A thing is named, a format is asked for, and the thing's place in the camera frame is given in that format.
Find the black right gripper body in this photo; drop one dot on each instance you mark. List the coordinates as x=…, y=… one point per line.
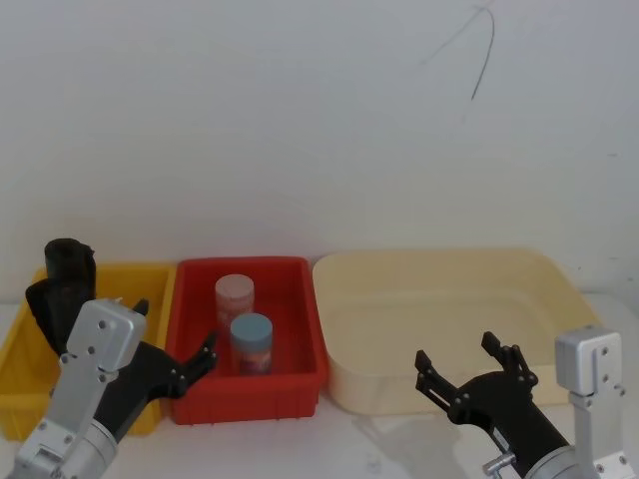
x=504, y=404

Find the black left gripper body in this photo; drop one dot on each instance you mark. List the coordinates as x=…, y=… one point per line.
x=140, y=379

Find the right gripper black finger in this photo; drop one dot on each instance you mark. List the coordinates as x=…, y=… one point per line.
x=437, y=381
x=514, y=361

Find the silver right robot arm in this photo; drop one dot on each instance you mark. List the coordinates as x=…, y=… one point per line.
x=589, y=359

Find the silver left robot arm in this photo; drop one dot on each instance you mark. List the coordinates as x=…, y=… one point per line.
x=95, y=344

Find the jar with blue lid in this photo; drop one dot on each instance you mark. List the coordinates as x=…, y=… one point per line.
x=252, y=344

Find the cream plastic tub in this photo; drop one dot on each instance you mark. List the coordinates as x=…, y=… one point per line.
x=399, y=329

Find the jar with pink lid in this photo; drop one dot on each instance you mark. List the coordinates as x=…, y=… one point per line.
x=234, y=297

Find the black fabric bundle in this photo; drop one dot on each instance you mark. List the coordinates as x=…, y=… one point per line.
x=62, y=289

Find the red plastic bin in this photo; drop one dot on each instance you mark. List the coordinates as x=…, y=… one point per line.
x=284, y=329

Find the yellow plastic bin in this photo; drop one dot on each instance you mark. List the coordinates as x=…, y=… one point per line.
x=20, y=369

